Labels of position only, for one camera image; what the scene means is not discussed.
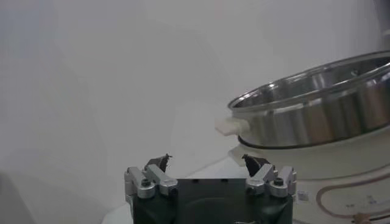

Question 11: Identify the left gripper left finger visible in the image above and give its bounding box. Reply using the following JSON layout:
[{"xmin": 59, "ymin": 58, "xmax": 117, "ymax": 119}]
[{"xmin": 124, "ymin": 153, "xmax": 179, "ymax": 200}]

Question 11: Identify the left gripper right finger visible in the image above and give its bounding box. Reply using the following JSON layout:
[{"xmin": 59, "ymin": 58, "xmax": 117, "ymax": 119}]
[{"xmin": 241, "ymin": 154, "xmax": 298, "ymax": 198}]

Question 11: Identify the stainless steel steamer basket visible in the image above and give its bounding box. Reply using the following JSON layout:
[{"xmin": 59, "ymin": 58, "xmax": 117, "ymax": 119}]
[{"xmin": 214, "ymin": 51, "xmax": 390, "ymax": 150}]

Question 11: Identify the white electric cooker base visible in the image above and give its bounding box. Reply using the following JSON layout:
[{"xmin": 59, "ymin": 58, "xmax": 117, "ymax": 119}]
[{"xmin": 228, "ymin": 126, "xmax": 390, "ymax": 224}]

